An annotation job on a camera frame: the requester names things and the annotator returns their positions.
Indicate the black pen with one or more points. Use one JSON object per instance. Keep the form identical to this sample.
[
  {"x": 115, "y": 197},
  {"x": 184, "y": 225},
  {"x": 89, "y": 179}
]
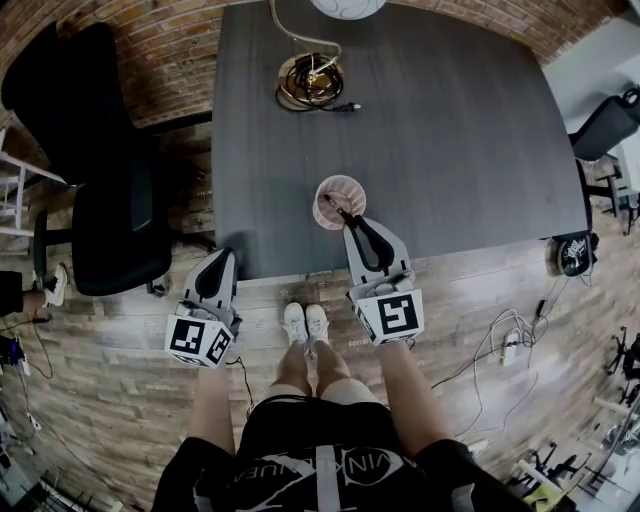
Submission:
[{"x": 336, "y": 204}]

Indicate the person's left forearm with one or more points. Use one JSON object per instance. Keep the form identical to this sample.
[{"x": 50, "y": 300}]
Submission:
[{"x": 212, "y": 410}]

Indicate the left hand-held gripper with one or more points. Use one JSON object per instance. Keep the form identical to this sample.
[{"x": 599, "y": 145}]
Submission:
[{"x": 192, "y": 340}]

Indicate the person's left leg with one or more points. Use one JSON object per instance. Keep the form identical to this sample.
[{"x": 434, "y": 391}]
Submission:
[{"x": 292, "y": 370}]

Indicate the pink ribbed pen holder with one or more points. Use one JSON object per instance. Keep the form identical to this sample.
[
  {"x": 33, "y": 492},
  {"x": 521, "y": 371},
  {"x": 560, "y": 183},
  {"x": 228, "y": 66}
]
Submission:
[{"x": 345, "y": 192}]

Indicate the person's black printed t-shirt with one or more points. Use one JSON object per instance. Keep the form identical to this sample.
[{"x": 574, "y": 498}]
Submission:
[{"x": 320, "y": 450}]

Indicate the person's right white shoe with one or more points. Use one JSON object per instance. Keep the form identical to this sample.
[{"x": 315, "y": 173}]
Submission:
[{"x": 317, "y": 322}]

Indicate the white metal shelf frame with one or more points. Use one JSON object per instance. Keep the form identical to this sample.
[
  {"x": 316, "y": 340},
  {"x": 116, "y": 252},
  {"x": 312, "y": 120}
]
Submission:
[{"x": 15, "y": 175}]

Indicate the black power adapter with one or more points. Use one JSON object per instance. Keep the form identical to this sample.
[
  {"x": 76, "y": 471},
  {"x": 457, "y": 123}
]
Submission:
[{"x": 540, "y": 307}]

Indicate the person's left white shoe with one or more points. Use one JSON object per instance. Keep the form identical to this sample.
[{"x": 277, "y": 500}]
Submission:
[{"x": 295, "y": 322}]

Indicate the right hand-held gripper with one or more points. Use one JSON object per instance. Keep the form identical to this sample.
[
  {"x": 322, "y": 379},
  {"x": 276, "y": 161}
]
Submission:
[{"x": 395, "y": 315}]

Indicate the black tripod stand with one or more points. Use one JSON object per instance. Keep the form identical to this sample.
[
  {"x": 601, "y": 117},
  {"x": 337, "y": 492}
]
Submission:
[{"x": 627, "y": 360}]

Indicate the person's right forearm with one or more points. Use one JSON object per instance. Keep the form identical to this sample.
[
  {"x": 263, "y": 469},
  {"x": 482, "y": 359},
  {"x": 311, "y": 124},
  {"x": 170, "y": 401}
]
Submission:
[{"x": 415, "y": 400}]

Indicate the white power strip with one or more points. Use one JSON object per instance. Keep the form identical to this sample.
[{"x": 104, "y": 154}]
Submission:
[{"x": 510, "y": 347}]

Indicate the gold table lamp white shade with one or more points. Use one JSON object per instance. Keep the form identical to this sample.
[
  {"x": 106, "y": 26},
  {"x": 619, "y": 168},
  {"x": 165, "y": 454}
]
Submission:
[{"x": 320, "y": 80}]

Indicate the person's right leg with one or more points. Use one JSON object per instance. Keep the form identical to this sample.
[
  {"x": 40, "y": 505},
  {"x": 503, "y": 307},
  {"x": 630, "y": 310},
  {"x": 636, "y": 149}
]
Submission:
[{"x": 337, "y": 372}]

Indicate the person's leg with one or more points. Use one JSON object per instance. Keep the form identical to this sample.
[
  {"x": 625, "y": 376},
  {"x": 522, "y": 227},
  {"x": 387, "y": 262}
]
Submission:
[
  {"x": 337, "y": 372},
  {"x": 292, "y": 370},
  {"x": 34, "y": 299}
]

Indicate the person's white shoe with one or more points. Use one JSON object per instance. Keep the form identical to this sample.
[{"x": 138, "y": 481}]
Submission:
[
  {"x": 295, "y": 322},
  {"x": 56, "y": 286},
  {"x": 317, "y": 322}
]

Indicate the black round bag white print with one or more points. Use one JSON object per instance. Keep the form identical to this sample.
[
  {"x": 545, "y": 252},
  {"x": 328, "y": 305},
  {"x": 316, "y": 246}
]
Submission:
[{"x": 572, "y": 255}]

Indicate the black mesh office chair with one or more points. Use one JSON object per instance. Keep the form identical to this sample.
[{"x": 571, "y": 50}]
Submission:
[{"x": 607, "y": 127}]

